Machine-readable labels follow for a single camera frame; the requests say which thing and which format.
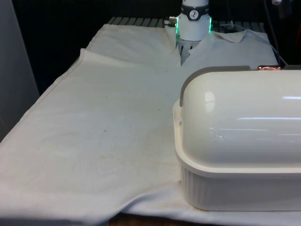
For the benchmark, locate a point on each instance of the rounded box lid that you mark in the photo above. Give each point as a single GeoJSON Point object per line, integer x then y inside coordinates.
{"type": "Point", "coordinates": [247, 117]}

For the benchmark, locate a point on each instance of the cream box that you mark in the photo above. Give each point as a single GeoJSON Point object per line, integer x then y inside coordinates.
{"type": "Point", "coordinates": [235, 190]}

